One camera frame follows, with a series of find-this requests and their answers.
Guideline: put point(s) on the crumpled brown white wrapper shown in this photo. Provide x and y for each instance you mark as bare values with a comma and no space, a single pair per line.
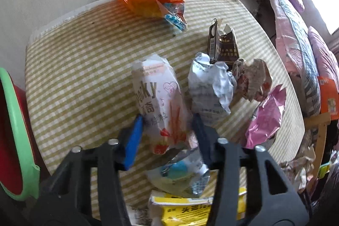
254,77

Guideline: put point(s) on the pink white biscuit stick packet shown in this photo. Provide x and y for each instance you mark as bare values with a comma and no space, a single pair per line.
159,99

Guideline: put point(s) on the pile of crumpled paper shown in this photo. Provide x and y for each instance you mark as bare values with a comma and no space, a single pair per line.
299,170

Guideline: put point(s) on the torn dark brown carton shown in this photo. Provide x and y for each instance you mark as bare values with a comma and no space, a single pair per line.
222,48

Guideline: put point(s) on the bed with plaid quilt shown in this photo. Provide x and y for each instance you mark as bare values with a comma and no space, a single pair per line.
296,38

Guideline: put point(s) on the silver foil wrapper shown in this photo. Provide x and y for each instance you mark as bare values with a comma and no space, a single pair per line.
209,88

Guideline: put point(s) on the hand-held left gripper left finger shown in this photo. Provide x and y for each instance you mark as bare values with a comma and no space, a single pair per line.
133,141

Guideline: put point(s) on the wooden chair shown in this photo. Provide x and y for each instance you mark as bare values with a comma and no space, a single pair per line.
321,125

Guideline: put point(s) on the pink foil bag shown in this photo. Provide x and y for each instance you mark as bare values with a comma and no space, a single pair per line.
264,120

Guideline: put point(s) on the red basin with green rim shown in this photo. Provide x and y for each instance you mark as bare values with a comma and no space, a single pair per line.
18,120

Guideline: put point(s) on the yellow snack packet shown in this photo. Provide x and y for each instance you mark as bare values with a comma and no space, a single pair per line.
185,211

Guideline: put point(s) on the silver blue snack wrapper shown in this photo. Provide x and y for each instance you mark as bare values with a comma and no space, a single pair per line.
180,175

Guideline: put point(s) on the pink pillow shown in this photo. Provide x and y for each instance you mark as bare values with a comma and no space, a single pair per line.
320,54

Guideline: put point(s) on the small blue red packet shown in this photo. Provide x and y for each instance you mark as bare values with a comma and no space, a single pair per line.
174,20

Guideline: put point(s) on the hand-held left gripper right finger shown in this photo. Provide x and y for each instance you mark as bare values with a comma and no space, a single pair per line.
200,136

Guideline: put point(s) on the orange box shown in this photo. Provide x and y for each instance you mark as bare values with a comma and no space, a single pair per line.
328,93

